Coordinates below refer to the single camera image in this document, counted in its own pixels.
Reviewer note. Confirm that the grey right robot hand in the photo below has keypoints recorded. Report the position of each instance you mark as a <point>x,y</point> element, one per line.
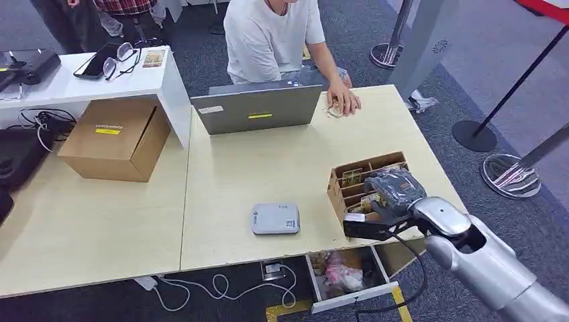
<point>398,191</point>

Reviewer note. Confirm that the person's left hand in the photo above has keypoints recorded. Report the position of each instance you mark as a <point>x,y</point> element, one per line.
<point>344,98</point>

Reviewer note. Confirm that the illustrated playing card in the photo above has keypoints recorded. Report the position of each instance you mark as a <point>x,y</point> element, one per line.
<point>369,202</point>
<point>351,177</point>
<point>332,113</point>
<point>154,58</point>

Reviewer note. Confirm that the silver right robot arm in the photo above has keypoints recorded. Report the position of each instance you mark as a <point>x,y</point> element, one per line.
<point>484,262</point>

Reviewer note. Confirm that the wooden card box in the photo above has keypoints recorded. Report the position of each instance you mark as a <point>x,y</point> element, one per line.
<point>338,197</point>

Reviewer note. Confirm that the crumpled white plastic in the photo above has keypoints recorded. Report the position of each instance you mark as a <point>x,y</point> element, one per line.
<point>420,104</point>

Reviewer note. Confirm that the grey laptop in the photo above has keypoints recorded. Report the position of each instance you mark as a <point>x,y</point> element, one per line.
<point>258,111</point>

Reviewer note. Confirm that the grey column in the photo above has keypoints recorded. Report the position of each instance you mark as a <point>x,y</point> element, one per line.
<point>422,49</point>

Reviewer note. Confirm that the seated person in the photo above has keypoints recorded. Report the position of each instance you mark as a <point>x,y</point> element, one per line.
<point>262,40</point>

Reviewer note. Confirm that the pink plastic bag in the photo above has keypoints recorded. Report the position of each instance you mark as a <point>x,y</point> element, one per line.
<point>342,275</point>

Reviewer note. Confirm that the white open floor drawer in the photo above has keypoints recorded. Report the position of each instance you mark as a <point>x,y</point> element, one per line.
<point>355,298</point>

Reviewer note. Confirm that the small grey device box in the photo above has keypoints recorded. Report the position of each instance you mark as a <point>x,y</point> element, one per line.
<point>275,219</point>

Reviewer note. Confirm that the floor power socket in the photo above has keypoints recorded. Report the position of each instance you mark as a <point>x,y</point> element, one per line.
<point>272,270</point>

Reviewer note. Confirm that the red banner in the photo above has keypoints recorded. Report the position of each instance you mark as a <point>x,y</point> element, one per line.
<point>549,9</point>

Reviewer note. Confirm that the black eyeglasses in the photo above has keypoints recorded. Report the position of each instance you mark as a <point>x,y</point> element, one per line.
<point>125,52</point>

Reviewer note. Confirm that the standing person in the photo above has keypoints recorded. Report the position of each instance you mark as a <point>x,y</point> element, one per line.
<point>62,22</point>
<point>126,9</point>

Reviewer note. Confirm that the brown cardboard box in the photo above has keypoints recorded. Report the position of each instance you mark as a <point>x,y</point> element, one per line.
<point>111,137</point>

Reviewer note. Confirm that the black smartphone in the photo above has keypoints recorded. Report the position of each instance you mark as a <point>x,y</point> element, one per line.
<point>95,62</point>

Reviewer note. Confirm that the white power adapter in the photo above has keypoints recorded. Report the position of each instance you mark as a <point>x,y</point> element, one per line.
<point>146,283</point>

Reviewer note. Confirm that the white desk riser shelf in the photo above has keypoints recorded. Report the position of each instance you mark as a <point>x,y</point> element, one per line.
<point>66,86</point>

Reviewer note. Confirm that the black electronic device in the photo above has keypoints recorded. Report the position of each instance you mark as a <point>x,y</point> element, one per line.
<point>33,64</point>

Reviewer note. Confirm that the black bag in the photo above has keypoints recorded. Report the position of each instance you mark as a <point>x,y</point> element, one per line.
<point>20,155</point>

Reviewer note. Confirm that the chrome stanchion post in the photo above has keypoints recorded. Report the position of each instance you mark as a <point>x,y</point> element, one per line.
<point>386,55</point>
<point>509,175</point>

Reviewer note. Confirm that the black stanchion post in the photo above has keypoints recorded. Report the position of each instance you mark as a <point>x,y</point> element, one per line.
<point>473,135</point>

